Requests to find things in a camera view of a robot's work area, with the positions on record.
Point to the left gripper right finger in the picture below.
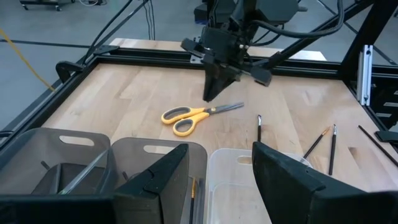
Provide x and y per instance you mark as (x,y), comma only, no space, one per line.
(289,193)

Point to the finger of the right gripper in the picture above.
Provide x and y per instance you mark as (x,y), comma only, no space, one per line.
(210,84)
(227,76)

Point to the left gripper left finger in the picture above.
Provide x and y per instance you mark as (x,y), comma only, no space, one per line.
(161,186)

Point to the black paintbrush gold ferrule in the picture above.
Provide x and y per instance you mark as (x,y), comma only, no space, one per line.
(377,145)
(315,143)
(192,189)

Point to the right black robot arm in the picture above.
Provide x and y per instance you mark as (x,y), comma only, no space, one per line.
(273,9)

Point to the dark translucent plastic bin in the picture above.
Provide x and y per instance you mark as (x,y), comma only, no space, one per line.
(124,155)
(31,146)

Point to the clear plastic bin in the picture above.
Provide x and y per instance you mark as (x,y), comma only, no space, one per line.
(230,186)

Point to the black wheeled cart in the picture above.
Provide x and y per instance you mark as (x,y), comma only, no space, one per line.
(46,3)

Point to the black aluminium table frame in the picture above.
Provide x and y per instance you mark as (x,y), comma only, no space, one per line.
(140,59)

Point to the black frame bracket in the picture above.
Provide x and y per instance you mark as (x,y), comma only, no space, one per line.
(385,136)

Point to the silver aluminium bracket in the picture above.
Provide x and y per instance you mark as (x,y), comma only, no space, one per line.
(364,74)

